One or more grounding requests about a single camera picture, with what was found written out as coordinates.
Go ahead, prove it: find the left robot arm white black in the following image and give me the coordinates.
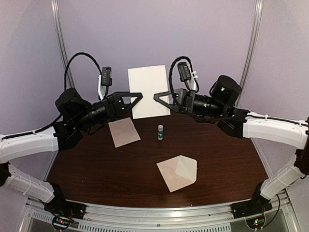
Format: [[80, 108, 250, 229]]
[[0, 88, 143, 215]]

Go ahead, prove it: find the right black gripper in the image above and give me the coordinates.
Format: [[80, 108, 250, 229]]
[[153, 88, 226, 118]]

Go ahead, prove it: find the left aluminium frame post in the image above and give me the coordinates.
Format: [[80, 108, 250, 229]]
[[50, 0, 75, 90]]

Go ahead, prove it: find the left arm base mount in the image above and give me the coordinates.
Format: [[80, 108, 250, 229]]
[[41, 201, 86, 232]]

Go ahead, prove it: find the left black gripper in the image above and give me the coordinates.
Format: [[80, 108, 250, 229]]
[[74, 92, 143, 131]]

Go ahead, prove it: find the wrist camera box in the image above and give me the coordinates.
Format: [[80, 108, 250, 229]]
[[177, 62, 199, 92], [98, 66, 112, 101]]

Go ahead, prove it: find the green white glue stick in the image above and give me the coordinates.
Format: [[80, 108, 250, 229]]
[[157, 125, 164, 140]]

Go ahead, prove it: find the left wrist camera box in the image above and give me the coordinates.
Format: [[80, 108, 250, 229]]
[[98, 66, 112, 101]]

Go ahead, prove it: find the aluminium frame post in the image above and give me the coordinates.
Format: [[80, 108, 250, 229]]
[[236, 0, 263, 106], [50, 0, 75, 90]]

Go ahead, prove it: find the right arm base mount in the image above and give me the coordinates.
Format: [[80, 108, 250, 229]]
[[231, 200, 273, 230]]

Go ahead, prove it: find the right black braided cable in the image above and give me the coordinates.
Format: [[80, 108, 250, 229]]
[[168, 55, 196, 107]]

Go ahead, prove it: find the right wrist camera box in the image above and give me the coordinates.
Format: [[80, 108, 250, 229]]
[[177, 62, 199, 92]]

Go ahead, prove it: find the left black braided cable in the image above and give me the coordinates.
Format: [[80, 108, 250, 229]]
[[63, 52, 103, 91]]

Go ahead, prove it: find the lined letter sheet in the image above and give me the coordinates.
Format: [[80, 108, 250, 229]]
[[127, 65, 170, 119]]

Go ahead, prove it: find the right aluminium frame post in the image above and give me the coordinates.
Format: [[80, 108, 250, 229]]
[[236, 0, 263, 106]]

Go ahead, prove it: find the beige envelope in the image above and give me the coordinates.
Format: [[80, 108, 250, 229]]
[[156, 155, 197, 192]]

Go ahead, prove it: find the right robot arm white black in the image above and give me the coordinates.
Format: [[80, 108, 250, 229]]
[[154, 75, 309, 214]]

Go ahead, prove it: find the black braided cable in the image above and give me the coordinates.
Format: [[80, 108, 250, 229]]
[[63, 52, 103, 91], [168, 55, 196, 107]]

